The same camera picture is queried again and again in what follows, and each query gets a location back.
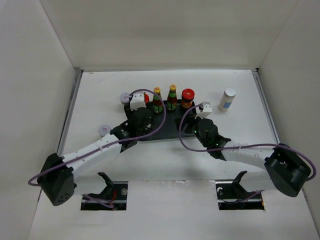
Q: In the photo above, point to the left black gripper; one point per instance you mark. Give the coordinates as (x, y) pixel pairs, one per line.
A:
(128, 111)

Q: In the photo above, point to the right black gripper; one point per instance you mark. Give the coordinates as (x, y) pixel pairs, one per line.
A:
(190, 120)

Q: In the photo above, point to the yellow cap sauce bottle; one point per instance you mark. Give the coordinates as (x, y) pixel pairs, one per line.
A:
(157, 105)
(172, 98)

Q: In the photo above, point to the red lid chili jar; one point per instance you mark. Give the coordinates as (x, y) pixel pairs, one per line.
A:
(187, 97)
(146, 98)

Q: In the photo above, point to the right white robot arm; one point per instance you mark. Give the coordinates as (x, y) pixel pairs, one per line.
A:
(280, 167)

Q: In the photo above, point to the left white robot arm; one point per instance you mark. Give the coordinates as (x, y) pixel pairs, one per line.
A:
(58, 174)

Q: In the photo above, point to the white lid dark jar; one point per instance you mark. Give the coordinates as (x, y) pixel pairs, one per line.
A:
(125, 98)

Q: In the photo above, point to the black plastic tray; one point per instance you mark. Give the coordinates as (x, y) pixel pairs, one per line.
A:
(169, 130)

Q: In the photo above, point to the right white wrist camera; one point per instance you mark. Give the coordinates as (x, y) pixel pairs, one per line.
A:
(205, 110)

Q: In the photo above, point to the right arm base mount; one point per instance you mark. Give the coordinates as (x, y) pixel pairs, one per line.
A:
(231, 196)

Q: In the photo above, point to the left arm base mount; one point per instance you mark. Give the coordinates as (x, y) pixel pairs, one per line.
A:
(113, 196)

